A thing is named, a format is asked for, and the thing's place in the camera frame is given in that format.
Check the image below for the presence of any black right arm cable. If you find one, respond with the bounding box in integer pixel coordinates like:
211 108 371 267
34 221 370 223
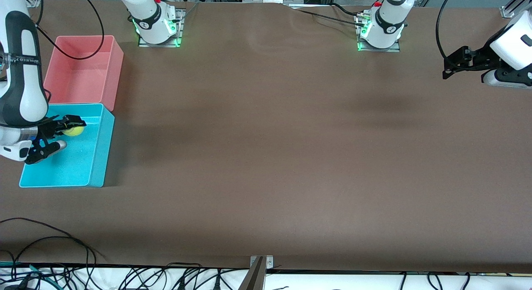
35 0 105 61

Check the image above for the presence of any pink plastic bin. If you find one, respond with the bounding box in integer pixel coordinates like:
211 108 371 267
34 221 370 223
44 35 124 112

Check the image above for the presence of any blue plastic bin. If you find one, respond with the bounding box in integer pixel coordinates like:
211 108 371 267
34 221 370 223
19 103 115 188

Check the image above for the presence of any long looped black cable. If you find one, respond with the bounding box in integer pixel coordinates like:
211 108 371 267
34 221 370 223
0 217 97 278

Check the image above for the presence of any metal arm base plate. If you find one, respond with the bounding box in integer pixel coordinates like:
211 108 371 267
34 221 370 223
138 8 184 47
357 16 400 52

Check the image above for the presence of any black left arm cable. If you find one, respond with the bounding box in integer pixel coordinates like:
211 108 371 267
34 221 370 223
436 0 456 62

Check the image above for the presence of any teal cable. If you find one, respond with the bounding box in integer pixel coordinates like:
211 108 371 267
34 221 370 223
0 261 57 284

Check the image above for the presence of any grey aluminium post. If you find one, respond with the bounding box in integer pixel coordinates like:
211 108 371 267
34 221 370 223
238 257 266 290

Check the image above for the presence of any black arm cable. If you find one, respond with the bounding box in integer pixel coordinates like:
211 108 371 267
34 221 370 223
436 0 456 62
35 0 105 61

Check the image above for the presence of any silver metal bracket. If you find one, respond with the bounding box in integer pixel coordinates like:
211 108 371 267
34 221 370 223
250 256 274 270

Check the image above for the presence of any black base power cable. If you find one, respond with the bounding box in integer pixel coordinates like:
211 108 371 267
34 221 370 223
291 8 367 28

